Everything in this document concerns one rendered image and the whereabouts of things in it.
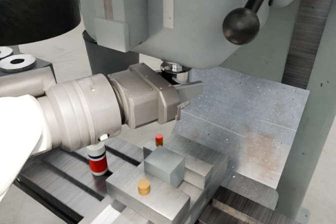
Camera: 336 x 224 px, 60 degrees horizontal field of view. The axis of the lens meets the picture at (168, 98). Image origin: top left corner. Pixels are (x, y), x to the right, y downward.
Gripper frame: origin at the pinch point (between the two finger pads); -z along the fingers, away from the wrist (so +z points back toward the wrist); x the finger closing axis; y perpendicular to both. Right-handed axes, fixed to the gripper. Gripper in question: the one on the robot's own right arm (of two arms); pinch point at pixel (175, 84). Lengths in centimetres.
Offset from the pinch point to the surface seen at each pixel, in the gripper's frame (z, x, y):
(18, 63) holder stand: 18, 49, 12
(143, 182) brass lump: 6.4, -0.4, 17.7
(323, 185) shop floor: -130, 22, 121
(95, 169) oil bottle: 10.0, 17.4, 28.3
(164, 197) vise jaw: 4.2, -3.7, 19.4
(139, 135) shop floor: -54, 128, 123
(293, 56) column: -37.7, 6.1, 6.0
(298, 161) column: -42, -1, 36
